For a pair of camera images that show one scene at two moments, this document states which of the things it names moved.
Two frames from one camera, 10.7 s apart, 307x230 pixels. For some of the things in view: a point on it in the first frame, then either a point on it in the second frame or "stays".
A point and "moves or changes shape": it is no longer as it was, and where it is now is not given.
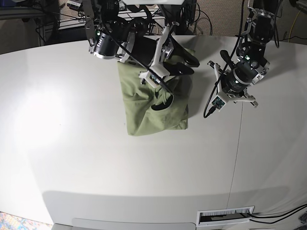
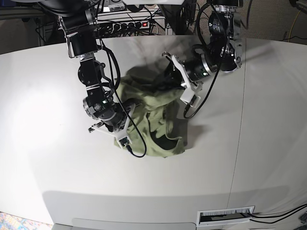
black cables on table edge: [299, 209] stays
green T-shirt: [149, 109] moves or changes shape
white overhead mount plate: [153, 2] stays
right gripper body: [240, 75] → [196, 67]
